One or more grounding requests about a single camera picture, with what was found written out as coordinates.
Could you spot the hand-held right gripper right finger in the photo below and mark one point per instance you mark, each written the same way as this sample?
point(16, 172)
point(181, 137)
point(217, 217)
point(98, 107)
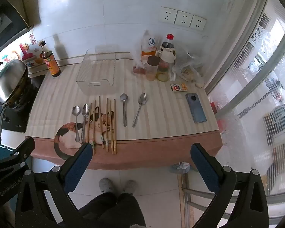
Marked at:
point(203, 168)

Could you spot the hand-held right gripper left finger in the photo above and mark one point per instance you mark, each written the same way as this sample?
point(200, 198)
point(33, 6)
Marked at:
point(79, 165)

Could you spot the row of wooden chopsticks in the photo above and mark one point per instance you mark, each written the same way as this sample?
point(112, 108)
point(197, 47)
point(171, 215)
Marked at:
point(107, 123)

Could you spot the metal spoon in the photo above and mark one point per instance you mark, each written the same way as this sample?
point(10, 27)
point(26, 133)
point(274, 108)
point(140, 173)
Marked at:
point(142, 98)
point(76, 111)
point(124, 98)
point(85, 109)

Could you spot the clear plastic container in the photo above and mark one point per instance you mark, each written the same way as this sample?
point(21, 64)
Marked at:
point(95, 83)

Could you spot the blue and white bottle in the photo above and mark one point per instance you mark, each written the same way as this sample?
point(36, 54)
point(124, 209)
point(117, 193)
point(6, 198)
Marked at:
point(180, 167)

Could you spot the black gas stove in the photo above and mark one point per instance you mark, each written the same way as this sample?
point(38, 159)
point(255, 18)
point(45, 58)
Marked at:
point(14, 121)

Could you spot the grey slipper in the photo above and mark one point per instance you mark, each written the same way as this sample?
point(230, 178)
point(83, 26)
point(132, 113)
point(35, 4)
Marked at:
point(106, 184)
point(130, 186)

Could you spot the person's legs in dark trousers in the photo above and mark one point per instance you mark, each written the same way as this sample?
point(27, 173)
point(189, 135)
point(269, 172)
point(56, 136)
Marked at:
point(114, 211)

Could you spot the blue smartphone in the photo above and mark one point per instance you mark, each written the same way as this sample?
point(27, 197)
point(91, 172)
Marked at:
point(196, 110)

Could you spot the red bag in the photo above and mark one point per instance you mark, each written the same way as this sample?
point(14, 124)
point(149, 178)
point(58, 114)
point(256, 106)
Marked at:
point(215, 106)

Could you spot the steel wok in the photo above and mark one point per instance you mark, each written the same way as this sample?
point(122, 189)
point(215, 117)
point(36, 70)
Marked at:
point(10, 80)

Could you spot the striped tablecloth with cat print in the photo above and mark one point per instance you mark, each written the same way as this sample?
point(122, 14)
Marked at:
point(156, 123)

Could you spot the dark soy sauce bottle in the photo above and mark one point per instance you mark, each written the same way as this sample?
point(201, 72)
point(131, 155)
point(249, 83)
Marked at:
point(52, 67)

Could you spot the small printed card box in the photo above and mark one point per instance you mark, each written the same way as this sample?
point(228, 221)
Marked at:
point(178, 87)

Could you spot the crumpled plastic bags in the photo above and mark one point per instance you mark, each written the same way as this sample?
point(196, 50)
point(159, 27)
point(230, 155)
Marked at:
point(190, 72)

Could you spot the small round jar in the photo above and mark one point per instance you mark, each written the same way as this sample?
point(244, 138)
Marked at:
point(162, 76)

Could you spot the clear cup with brown lid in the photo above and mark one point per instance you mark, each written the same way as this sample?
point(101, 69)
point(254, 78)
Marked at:
point(152, 70)

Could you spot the glass jar with white lid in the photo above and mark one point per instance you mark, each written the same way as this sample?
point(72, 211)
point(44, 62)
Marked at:
point(167, 55)

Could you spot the clear plastic bag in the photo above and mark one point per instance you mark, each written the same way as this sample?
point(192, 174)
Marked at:
point(139, 61)

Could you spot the range hood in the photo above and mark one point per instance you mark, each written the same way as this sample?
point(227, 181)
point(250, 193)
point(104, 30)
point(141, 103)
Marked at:
point(4, 16)

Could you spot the cola bottle with red cap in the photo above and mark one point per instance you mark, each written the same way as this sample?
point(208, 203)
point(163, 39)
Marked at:
point(167, 44)

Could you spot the white and orange packet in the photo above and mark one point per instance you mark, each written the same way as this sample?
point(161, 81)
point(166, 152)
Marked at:
point(150, 45)

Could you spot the white paper-cut window sticker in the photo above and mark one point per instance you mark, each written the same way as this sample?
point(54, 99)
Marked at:
point(260, 36)

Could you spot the metal table frame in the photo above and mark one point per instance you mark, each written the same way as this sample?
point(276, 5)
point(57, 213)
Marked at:
point(187, 194)

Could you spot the colourful wall stickers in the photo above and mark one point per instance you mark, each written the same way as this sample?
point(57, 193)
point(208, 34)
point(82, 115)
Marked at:
point(25, 52)

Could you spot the white wall socket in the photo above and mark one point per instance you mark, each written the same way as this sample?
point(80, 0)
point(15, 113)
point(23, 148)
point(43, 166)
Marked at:
point(183, 19)
point(167, 14)
point(197, 22)

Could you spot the grey window frame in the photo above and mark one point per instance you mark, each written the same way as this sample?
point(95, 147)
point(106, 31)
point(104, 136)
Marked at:
point(256, 26)

